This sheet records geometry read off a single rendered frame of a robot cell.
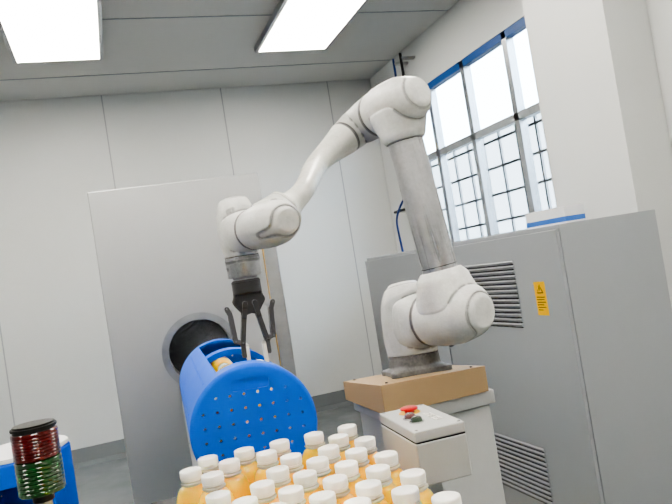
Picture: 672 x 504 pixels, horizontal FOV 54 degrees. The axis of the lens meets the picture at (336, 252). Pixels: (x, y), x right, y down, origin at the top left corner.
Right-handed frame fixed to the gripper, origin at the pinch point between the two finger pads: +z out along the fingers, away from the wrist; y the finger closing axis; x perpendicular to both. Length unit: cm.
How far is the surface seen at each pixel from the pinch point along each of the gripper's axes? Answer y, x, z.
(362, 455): -8, 61, 13
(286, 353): -27, -117, 15
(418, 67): -238, -397, -188
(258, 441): 5.5, 23.9, 15.6
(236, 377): 8.1, 23.7, 0.9
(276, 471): 7, 61, 12
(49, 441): 39, 69, -2
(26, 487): 43, 70, 4
